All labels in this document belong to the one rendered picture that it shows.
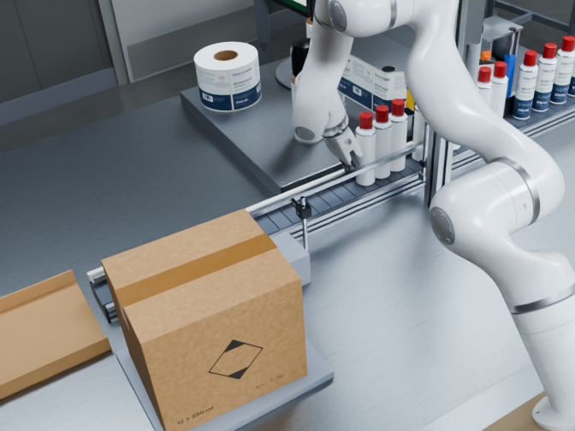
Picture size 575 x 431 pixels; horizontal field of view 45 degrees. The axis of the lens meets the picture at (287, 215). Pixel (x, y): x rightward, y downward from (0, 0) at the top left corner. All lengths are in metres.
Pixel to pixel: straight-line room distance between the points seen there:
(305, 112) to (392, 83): 0.54
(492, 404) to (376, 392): 0.22
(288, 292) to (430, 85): 0.43
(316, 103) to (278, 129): 0.61
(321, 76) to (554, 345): 0.72
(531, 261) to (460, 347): 0.43
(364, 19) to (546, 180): 0.39
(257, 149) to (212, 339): 0.90
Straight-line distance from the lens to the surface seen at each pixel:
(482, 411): 1.43
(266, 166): 1.94
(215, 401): 1.35
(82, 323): 1.65
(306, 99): 1.51
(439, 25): 1.21
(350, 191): 1.83
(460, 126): 1.17
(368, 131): 1.75
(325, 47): 1.46
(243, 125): 2.14
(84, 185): 2.09
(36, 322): 1.70
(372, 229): 1.78
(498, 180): 1.13
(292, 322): 1.30
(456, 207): 1.10
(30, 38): 4.25
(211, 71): 2.17
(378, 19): 1.19
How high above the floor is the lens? 1.97
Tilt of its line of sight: 38 degrees down
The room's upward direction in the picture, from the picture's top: 5 degrees counter-clockwise
